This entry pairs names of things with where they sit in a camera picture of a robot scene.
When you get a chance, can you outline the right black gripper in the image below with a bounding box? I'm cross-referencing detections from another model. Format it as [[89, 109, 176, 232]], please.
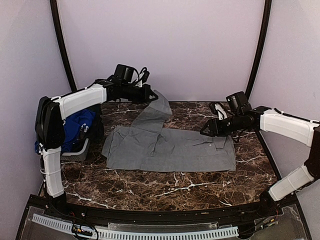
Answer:
[[200, 113, 244, 137]]

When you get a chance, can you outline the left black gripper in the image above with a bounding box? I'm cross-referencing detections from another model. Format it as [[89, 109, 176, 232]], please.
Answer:
[[122, 83, 159, 105]]

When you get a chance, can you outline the grey button shirt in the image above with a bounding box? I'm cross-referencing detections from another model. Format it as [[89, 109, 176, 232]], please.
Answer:
[[101, 92, 236, 172]]

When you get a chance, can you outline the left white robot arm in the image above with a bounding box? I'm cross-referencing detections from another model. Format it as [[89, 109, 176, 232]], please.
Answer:
[[35, 64, 159, 199]]

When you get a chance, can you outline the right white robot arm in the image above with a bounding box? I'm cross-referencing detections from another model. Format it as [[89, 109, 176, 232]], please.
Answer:
[[200, 91, 320, 217]]

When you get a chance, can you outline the grey laundry basket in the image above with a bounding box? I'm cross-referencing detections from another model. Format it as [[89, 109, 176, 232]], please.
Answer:
[[60, 138, 90, 162]]

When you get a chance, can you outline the black garment in basket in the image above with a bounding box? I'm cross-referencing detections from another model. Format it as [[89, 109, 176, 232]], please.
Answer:
[[84, 104, 105, 143]]

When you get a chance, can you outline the blue printed t-shirt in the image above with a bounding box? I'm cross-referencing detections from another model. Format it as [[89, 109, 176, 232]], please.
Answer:
[[34, 107, 96, 155]]

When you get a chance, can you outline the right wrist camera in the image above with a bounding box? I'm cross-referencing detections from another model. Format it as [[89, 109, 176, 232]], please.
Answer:
[[209, 102, 228, 121]]

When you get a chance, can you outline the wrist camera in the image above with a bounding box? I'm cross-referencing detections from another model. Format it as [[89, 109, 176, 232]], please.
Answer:
[[209, 102, 228, 121], [132, 67, 150, 88]]

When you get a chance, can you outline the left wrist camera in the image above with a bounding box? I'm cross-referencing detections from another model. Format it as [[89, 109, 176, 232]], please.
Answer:
[[132, 67, 150, 88]]

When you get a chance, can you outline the black curved front rail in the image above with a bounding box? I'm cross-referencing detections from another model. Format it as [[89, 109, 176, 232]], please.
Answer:
[[27, 194, 283, 226]]

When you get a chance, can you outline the right black frame post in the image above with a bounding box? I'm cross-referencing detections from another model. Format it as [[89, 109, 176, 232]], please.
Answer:
[[245, 0, 272, 99]]

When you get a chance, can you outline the black frame post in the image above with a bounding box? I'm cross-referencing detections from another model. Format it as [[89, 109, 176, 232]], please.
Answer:
[[245, 0, 272, 99], [49, 0, 77, 92]]

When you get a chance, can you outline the left black frame post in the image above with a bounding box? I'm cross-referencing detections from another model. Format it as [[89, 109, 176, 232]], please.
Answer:
[[49, 0, 77, 92]]

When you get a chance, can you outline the white slotted cable duct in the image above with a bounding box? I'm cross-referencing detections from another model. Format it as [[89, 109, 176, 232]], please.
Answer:
[[31, 213, 239, 240]]

